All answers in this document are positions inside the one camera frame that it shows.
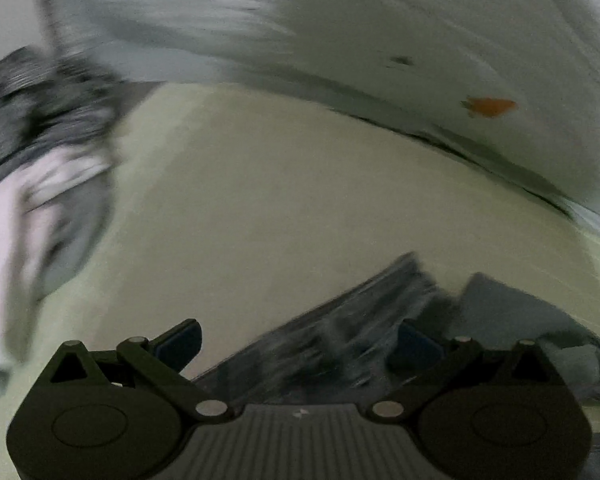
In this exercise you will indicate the white garment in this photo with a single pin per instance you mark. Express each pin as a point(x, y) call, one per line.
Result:
point(0, 260)

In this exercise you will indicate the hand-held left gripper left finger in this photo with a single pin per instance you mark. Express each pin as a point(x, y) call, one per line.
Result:
point(181, 344)

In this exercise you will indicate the checked shirt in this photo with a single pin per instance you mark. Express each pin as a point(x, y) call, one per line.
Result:
point(40, 100)

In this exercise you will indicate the light grey garment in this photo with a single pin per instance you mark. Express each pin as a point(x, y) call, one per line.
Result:
point(75, 240)

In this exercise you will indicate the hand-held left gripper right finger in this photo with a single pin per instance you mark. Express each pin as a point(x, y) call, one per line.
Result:
point(420, 346)

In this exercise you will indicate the carrot print pale sheet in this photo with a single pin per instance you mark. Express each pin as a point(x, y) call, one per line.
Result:
point(380, 20)

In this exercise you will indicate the blue denim jeans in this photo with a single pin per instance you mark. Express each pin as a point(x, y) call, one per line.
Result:
point(320, 345)

